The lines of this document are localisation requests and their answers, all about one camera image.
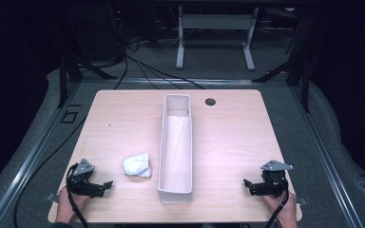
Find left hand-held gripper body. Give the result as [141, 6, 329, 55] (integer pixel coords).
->
[66, 158, 100, 198]

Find white socks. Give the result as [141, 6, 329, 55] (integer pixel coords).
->
[122, 153, 153, 179]

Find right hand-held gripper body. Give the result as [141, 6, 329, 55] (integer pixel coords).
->
[256, 160, 295, 199]

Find black square floor frame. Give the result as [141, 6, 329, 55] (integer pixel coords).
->
[59, 110, 79, 124]

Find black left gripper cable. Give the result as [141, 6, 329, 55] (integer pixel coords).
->
[66, 162, 90, 228]

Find person's right hand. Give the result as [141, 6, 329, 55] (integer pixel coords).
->
[261, 191, 298, 228]

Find black metal stand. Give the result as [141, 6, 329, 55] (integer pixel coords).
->
[252, 53, 312, 113]
[58, 51, 119, 108]

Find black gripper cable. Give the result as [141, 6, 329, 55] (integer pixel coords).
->
[66, 162, 90, 228]
[263, 177, 290, 228]

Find grey metal floor rail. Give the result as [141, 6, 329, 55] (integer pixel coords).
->
[289, 85, 365, 228]
[0, 83, 83, 228]

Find white metal table frame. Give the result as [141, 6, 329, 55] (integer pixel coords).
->
[175, 5, 259, 72]

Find long white fabric box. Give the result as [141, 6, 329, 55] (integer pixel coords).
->
[157, 93, 194, 204]

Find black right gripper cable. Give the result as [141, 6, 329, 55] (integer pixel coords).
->
[263, 177, 290, 228]

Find bundle of black floor cables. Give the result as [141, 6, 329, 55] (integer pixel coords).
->
[113, 37, 207, 90]

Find person's left hand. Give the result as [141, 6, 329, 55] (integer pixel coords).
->
[55, 185, 91, 224]

